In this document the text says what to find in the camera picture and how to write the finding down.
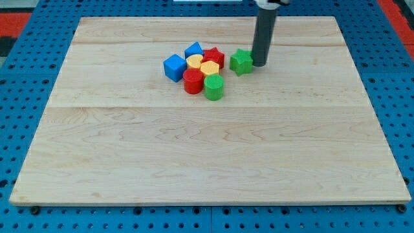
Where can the blue triangle block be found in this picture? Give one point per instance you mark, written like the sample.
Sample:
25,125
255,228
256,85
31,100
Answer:
193,49

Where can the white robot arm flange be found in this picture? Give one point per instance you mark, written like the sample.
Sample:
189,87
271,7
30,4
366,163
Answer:
271,4

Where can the yellow heart block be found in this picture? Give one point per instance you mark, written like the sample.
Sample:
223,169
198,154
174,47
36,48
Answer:
194,61

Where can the green cylinder block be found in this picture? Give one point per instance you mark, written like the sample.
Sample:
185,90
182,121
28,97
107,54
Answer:
214,87

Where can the red cylinder block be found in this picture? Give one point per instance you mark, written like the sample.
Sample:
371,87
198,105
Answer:
193,81

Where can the yellow hexagon block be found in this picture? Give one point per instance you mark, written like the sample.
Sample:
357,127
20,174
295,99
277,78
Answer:
209,68

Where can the blue cube block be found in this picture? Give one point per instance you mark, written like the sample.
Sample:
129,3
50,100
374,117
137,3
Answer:
174,67

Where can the red star block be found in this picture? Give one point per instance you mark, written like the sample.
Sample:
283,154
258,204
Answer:
215,55

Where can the green star block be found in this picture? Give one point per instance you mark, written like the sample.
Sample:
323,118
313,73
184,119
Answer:
241,62

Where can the wooden board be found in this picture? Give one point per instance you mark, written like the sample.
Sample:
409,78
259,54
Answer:
117,132

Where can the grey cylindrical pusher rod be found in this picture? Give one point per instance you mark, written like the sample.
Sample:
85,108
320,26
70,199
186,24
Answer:
264,28

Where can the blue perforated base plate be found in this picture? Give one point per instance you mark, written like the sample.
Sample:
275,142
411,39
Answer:
37,52

